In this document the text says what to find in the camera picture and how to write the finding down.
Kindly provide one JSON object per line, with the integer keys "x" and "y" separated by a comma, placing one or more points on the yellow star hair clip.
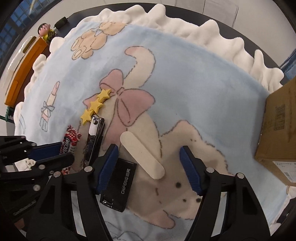
{"x": 94, "y": 104}

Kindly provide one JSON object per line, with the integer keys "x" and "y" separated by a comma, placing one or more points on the black chifeng lighter box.
{"x": 118, "y": 188}

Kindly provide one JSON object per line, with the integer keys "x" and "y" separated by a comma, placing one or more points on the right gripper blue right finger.
{"x": 193, "y": 168}

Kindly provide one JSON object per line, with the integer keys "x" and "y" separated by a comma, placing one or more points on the blue checked towel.
{"x": 289, "y": 66}

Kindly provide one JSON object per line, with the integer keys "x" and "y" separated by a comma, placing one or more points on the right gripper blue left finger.
{"x": 106, "y": 164}

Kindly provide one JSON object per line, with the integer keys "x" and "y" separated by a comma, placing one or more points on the orange wooden desk calendar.
{"x": 19, "y": 70}

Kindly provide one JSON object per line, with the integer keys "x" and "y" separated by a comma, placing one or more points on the small black clip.
{"x": 60, "y": 23}

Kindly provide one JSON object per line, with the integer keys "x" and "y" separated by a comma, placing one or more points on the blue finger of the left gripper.
{"x": 45, "y": 151}
{"x": 53, "y": 164}

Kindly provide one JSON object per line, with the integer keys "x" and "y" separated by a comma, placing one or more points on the brown cardboard box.
{"x": 276, "y": 146}

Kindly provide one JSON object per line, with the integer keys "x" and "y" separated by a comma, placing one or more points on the red capucino candy packet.
{"x": 70, "y": 141}

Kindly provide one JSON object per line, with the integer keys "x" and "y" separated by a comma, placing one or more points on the cartoon boy figurine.
{"x": 46, "y": 33}

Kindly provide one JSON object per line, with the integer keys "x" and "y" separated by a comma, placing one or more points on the cream nail file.
{"x": 142, "y": 155}

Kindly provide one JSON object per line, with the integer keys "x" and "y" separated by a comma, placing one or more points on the blue cartoon frilled blanket mat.
{"x": 172, "y": 84}

